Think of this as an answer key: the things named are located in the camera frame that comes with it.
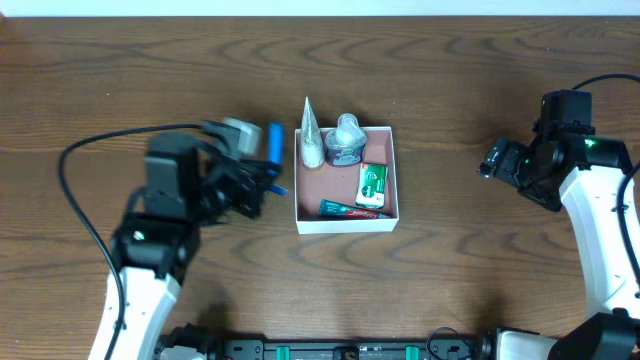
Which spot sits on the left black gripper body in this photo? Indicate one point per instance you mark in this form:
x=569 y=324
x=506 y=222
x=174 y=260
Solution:
x=252 y=185

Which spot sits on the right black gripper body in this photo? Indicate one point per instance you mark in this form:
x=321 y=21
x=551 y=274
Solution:
x=503 y=161

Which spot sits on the blue disposable razor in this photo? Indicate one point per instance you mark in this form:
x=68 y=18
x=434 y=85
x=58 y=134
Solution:
x=276 y=134

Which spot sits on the white Pantene tube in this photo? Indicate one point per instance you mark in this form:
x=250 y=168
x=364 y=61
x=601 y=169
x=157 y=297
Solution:
x=312 y=146

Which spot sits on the red green toothpaste tube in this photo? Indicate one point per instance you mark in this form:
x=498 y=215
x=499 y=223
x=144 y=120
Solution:
x=333 y=209

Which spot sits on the green white soap packet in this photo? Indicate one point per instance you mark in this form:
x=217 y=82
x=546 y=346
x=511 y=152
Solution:
x=371 y=186

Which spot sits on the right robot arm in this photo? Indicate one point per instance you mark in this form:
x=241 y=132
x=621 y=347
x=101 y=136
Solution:
x=590 y=178

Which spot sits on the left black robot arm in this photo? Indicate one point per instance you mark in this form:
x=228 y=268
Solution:
x=190 y=184

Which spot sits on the white box with pink interior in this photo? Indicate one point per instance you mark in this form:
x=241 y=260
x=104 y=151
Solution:
x=339 y=184

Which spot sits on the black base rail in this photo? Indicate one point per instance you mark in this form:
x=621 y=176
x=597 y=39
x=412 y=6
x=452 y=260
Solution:
x=445 y=348

